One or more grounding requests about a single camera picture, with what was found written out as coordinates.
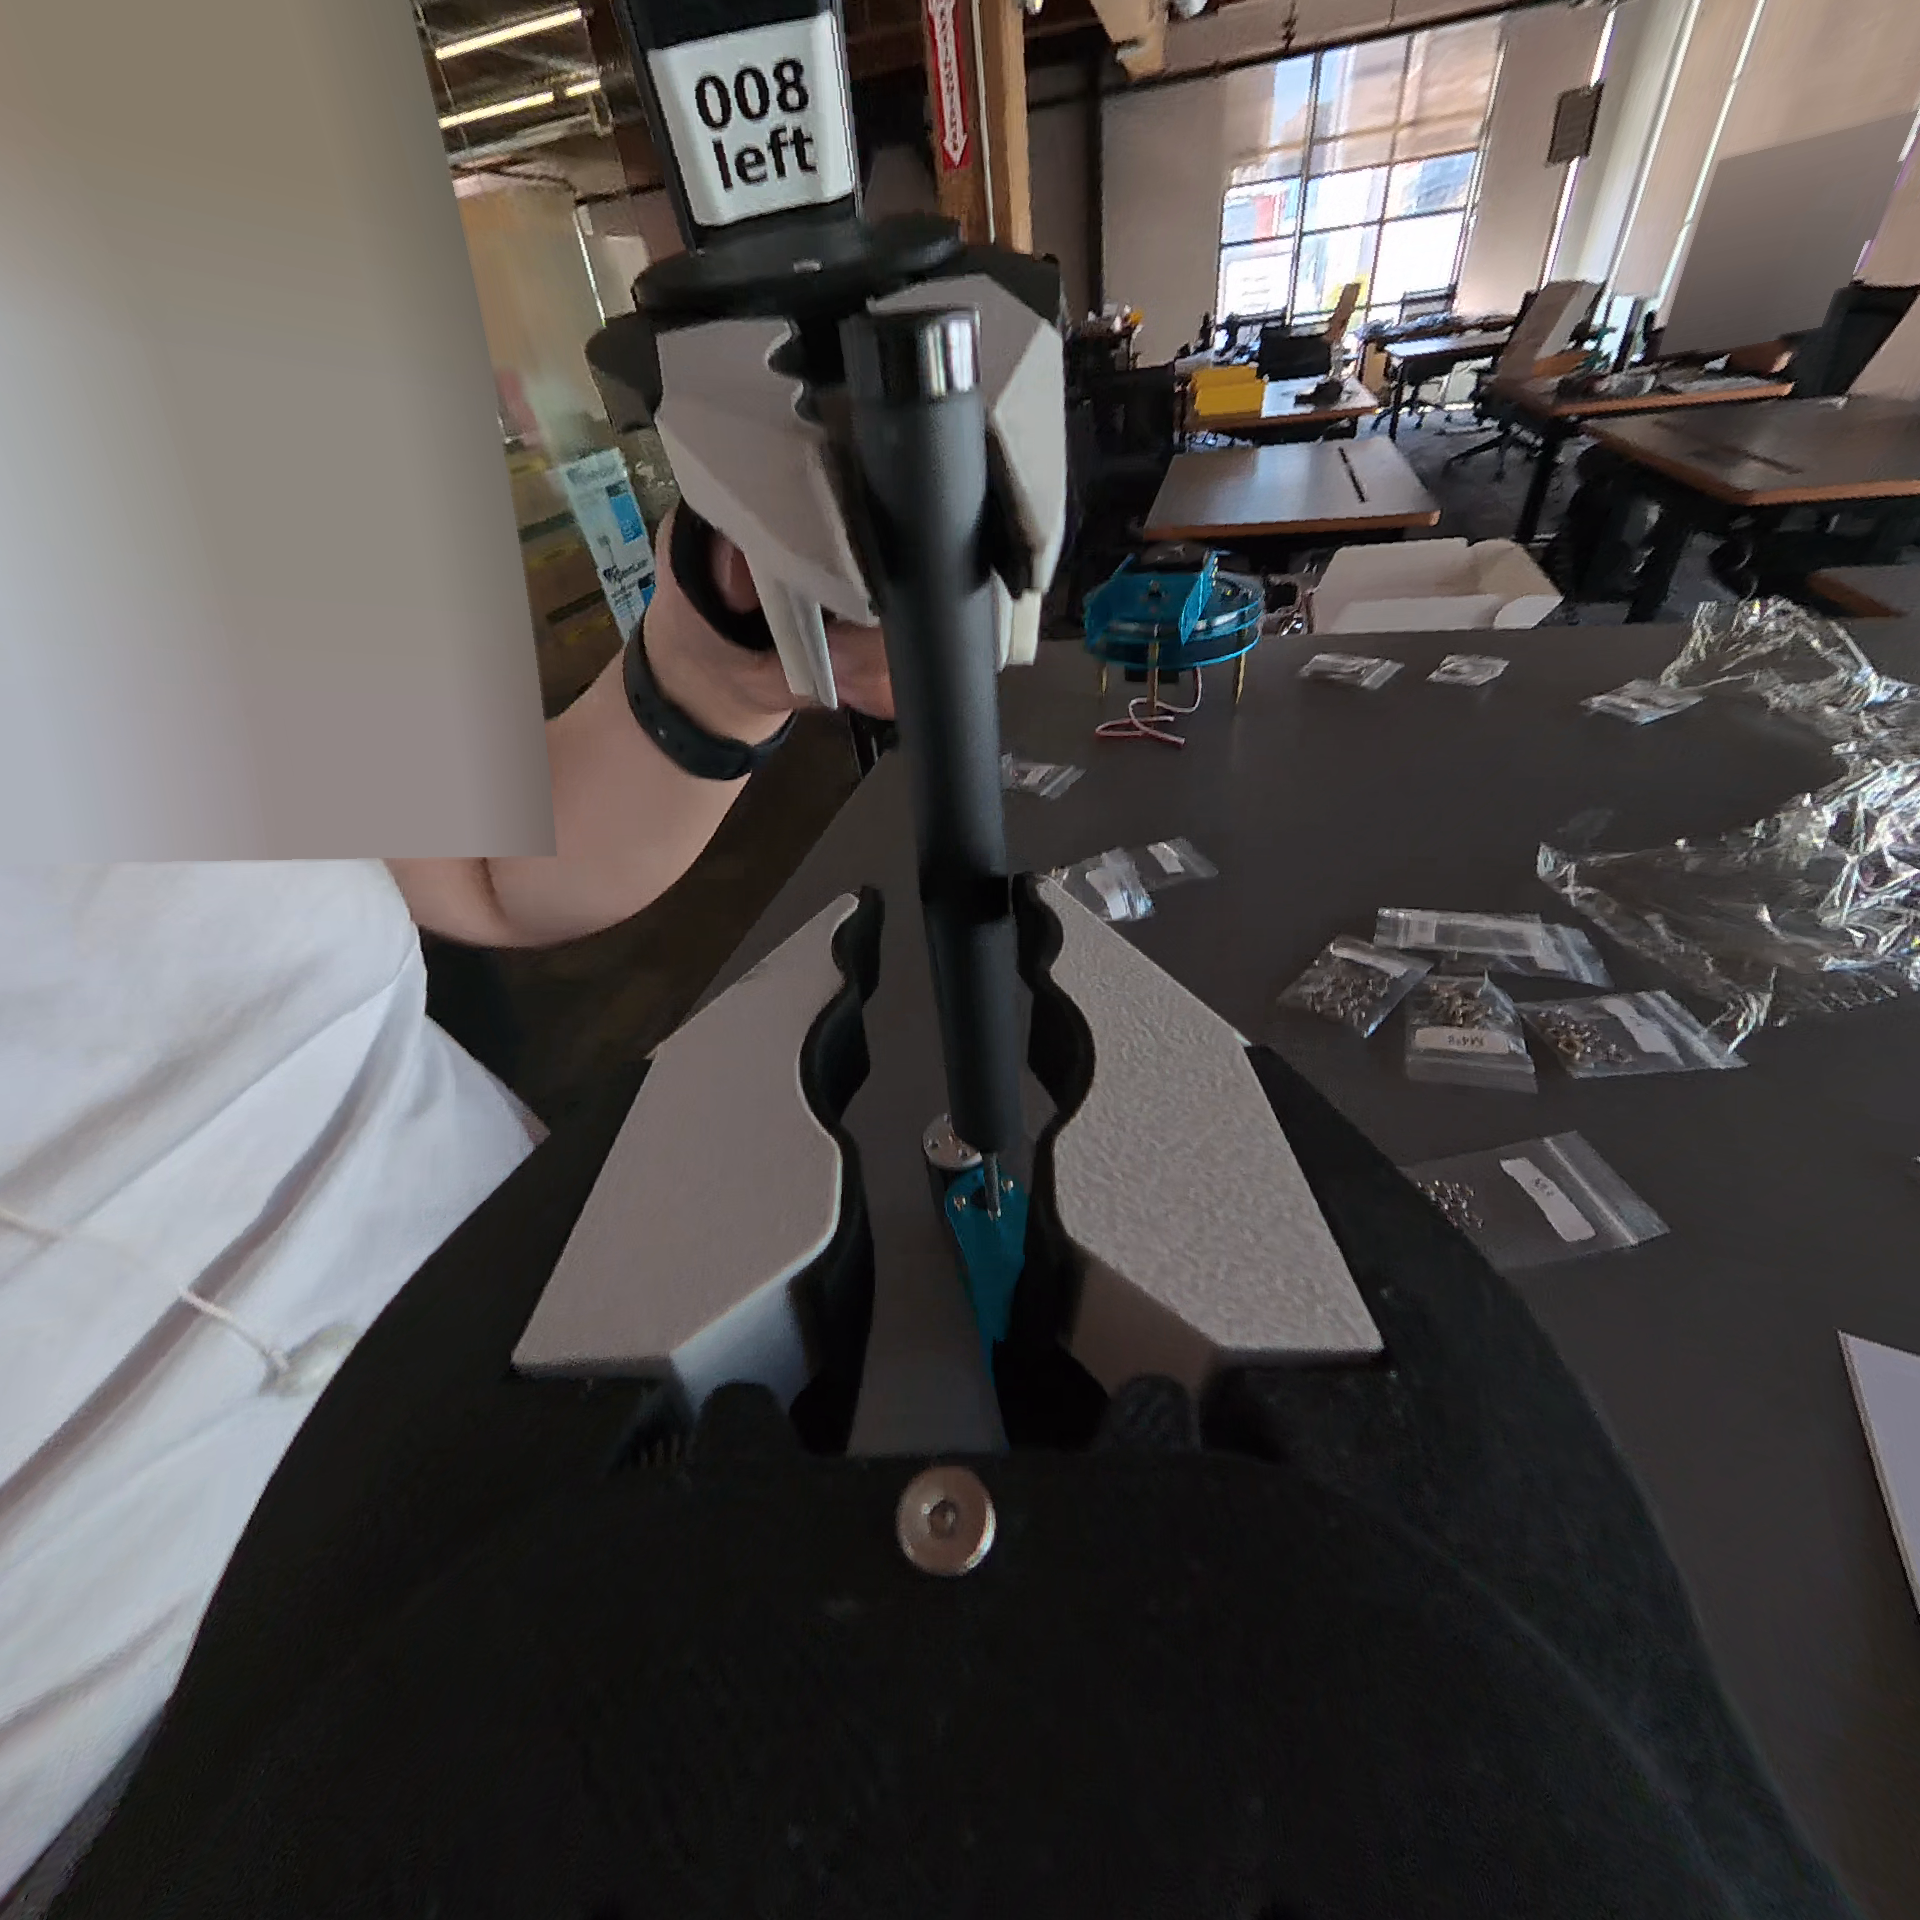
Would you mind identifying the assembly instruction booklet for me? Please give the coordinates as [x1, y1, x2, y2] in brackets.
[1835, 1332, 1920, 1617]

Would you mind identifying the bright office window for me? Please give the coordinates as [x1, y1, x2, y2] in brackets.
[1216, 27, 1503, 326]

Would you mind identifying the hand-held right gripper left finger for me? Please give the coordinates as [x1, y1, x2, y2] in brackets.
[514, 886, 888, 1420]

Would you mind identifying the person's left hand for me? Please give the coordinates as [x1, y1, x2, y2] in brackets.
[643, 512, 901, 724]

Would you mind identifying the crumpled clear plastic wrap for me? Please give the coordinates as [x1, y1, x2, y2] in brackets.
[1537, 599, 1920, 1061]

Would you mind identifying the wooden pillar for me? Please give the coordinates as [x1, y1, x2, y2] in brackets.
[931, 0, 1041, 251]

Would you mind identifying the person's left forearm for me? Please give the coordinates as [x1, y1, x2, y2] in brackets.
[387, 644, 798, 948]

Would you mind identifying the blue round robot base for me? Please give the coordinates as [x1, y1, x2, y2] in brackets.
[1083, 548, 1263, 708]

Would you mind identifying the white open cardboard box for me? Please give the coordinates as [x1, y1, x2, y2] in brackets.
[1309, 539, 1560, 636]

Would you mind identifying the dark grey desk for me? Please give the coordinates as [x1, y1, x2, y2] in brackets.
[637, 620, 1920, 1920]

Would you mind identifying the office table with slot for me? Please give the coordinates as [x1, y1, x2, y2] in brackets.
[1143, 436, 1440, 548]

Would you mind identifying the long wooden office table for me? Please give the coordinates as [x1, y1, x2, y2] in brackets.
[1576, 390, 1920, 624]

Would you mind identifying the black office chair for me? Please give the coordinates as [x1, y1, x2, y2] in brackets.
[1073, 357, 1188, 501]

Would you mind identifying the blue servo bracket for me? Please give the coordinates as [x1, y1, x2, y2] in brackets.
[916, 1113, 1035, 1352]

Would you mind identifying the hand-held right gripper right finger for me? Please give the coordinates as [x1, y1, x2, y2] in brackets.
[1020, 876, 1385, 1404]

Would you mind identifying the black wristband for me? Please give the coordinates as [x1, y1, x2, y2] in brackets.
[618, 611, 799, 782]

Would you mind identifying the black electric screwdriver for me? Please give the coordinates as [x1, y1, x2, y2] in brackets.
[835, 303, 1050, 1219]

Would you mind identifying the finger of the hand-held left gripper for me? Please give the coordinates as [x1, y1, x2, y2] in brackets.
[975, 300, 1073, 670]
[657, 317, 891, 625]

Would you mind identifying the person in white shirt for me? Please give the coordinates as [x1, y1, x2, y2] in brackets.
[0, 855, 542, 1827]

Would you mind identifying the zip bag of metal hardware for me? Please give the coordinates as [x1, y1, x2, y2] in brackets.
[1518, 989, 1749, 1080]
[1279, 935, 1433, 1041]

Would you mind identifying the stack of cardboard boxes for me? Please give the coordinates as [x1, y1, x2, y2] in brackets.
[503, 450, 663, 708]

